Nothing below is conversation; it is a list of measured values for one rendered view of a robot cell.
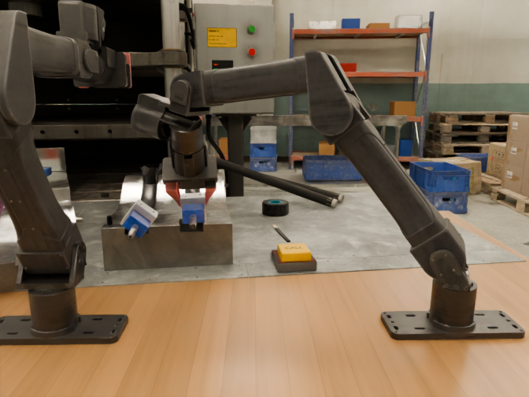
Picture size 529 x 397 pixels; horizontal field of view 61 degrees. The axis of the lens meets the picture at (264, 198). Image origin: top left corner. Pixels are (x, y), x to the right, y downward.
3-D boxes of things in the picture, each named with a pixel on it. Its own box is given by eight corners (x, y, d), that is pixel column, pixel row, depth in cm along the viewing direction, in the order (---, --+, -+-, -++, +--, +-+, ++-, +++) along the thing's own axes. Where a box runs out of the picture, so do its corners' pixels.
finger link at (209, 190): (182, 192, 94) (178, 158, 88) (216, 191, 95) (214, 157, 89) (182, 217, 90) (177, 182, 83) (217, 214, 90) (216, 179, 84)
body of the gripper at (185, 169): (164, 165, 88) (159, 134, 83) (216, 162, 89) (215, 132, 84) (163, 187, 84) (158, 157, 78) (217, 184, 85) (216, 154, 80)
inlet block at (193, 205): (207, 239, 83) (205, 211, 82) (180, 241, 83) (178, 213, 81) (206, 216, 96) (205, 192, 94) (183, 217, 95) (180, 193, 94)
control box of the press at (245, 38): (275, 361, 196) (276, 2, 163) (204, 368, 192) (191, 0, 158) (267, 335, 218) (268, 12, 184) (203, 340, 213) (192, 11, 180)
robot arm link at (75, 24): (57, 9, 80) (24, -9, 68) (106, 9, 80) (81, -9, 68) (63, 76, 82) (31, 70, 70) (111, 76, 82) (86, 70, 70)
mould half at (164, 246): (233, 264, 94) (231, 202, 91) (104, 271, 90) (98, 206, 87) (220, 205, 142) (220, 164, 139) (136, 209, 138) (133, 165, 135)
